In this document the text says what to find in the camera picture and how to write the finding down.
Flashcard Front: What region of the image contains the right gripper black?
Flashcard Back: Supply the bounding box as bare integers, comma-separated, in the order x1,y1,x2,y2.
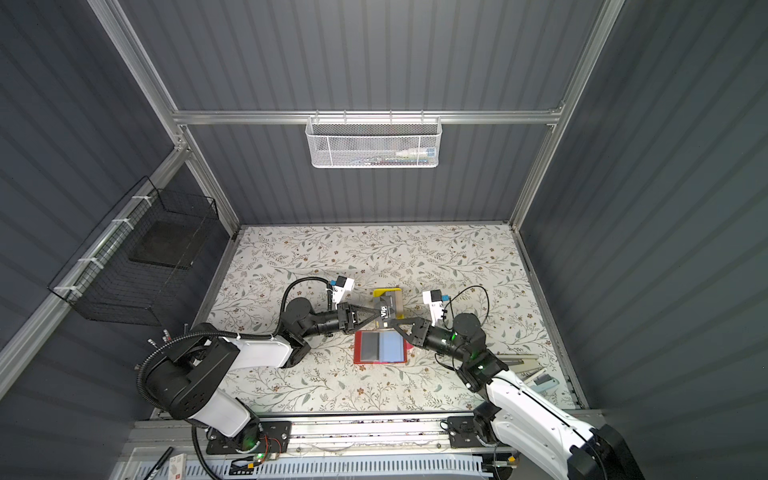
393,318,470,365

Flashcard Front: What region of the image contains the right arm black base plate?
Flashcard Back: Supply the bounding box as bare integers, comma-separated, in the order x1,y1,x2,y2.
439,414,519,451

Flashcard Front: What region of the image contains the red leather card holder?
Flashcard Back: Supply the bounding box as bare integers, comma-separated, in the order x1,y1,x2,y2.
353,330,412,365

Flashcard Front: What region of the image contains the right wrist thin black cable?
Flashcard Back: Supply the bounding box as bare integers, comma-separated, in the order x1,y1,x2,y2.
443,284,491,328

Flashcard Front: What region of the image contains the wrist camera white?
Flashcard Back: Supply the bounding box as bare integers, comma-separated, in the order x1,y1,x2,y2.
422,289,450,326
331,275,355,307

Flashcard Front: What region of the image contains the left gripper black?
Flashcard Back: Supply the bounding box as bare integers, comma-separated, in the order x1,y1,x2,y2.
299,304,378,343

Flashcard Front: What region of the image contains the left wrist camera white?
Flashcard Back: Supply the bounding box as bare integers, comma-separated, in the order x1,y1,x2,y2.
331,275,355,307

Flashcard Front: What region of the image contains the black wire mesh basket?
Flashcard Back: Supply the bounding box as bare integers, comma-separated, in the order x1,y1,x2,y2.
48,177,219,330

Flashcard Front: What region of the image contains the white wire mesh basket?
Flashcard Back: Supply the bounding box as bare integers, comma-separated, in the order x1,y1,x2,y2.
305,119,443,169

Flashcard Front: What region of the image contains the white tube in basket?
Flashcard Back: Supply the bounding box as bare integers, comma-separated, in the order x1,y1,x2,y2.
395,147,438,162

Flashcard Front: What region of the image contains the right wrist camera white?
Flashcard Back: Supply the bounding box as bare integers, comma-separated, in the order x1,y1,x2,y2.
422,289,450,326

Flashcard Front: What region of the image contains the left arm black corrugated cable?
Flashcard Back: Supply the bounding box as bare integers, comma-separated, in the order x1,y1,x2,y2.
134,275,331,480

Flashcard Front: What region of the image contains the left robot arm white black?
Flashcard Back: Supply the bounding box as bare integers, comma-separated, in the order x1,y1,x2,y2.
136,297,380,438

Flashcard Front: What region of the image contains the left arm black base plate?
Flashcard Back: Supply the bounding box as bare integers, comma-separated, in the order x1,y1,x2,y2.
206,421,293,455

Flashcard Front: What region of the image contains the yellow plastic card tray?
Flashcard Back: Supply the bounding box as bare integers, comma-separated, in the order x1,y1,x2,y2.
373,287,404,329

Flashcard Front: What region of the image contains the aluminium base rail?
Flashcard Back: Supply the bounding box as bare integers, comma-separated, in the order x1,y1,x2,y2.
118,411,515,461

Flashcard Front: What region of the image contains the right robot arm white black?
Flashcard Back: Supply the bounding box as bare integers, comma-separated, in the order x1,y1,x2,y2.
390,313,644,479

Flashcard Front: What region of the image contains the white pencil cup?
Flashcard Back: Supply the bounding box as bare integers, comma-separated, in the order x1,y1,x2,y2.
148,323,197,355

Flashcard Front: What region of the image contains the black pen on ledge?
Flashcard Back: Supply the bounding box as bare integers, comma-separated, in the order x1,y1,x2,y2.
143,447,174,480

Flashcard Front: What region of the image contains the light blue stapler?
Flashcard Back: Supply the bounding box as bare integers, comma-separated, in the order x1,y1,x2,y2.
521,368,560,394

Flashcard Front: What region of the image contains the small white red box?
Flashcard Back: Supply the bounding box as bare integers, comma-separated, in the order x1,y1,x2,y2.
167,454,186,480

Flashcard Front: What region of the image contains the white slotted cable duct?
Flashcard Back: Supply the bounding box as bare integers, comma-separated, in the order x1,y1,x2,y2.
222,454,492,479

